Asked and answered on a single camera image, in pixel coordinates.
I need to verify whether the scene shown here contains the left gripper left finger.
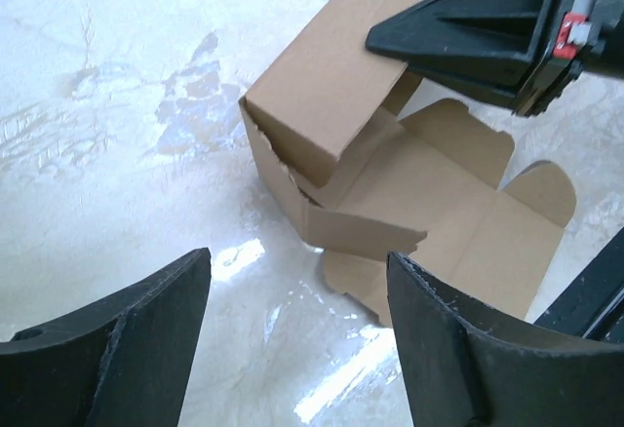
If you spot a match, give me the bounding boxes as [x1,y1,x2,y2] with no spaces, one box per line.
[1,248,211,426]

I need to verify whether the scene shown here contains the black base frame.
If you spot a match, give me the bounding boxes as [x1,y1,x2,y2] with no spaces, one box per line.
[534,232,623,344]

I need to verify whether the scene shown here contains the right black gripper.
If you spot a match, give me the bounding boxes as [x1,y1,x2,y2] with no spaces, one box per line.
[365,0,623,117]

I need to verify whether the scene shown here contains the brown cardboard box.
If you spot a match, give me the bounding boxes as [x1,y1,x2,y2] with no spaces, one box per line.
[240,0,576,325]

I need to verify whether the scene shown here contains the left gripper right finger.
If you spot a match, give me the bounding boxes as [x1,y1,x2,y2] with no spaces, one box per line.
[386,252,623,426]

